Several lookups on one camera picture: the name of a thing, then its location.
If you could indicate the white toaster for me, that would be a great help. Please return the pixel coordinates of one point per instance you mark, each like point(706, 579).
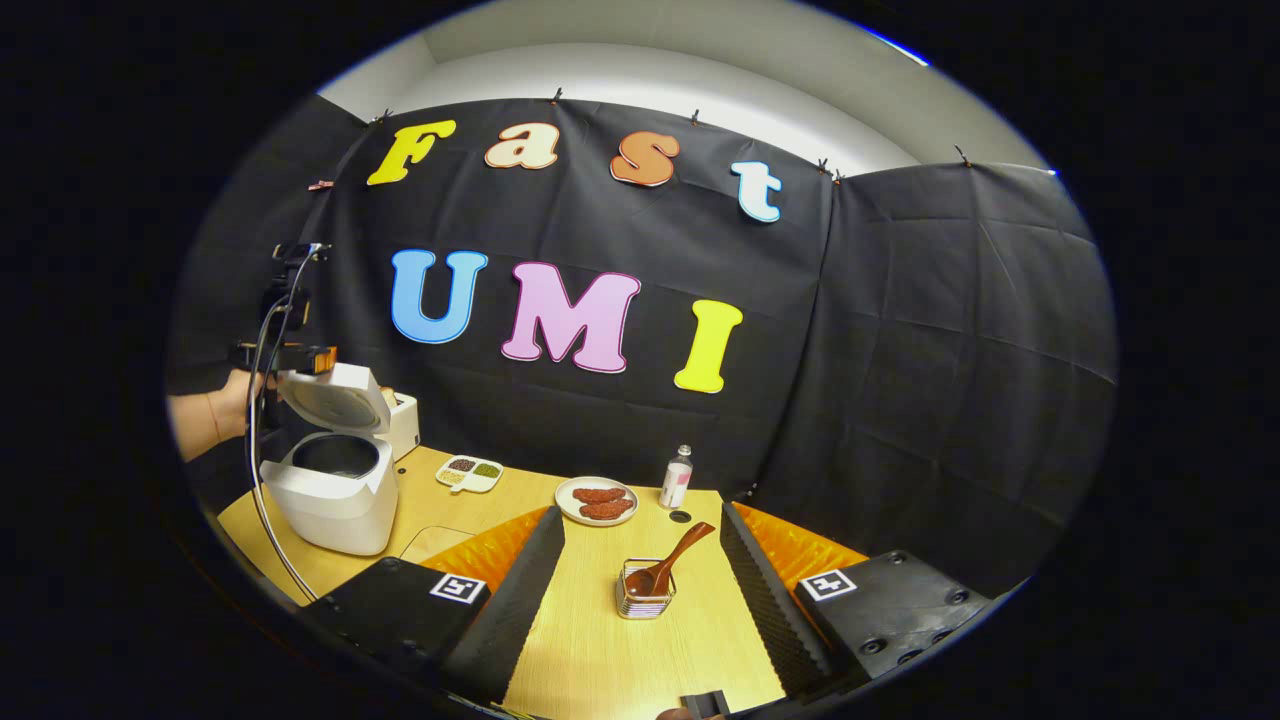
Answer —
point(405, 425)

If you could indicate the white rice cooker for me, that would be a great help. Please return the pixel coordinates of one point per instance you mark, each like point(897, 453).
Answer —
point(335, 500)

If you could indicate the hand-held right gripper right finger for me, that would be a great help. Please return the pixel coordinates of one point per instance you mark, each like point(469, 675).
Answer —
point(770, 610)

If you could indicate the white divided bean dish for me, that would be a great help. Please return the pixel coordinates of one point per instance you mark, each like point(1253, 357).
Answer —
point(470, 474)

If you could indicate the clear bottle pink label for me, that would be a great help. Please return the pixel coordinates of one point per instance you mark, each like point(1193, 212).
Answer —
point(676, 485)

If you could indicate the red sausage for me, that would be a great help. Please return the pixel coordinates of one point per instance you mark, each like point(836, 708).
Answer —
point(598, 494)
point(608, 510)

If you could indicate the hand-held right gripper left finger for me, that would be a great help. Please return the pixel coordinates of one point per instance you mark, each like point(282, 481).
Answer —
point(505, 610)

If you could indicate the clear plastic container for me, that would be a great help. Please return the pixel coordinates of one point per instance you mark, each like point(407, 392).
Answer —
point(430, 545)

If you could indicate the brown wooden spoon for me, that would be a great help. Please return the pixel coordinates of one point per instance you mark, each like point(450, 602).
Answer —
point(680, 550)

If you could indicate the white round plate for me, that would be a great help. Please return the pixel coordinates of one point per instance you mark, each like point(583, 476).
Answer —
point(565, 505)

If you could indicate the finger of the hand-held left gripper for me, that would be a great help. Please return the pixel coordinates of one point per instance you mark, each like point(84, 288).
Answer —
point(290, 358)

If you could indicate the black backdrop cloth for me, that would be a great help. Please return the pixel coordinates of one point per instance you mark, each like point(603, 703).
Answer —
point(900, 350)

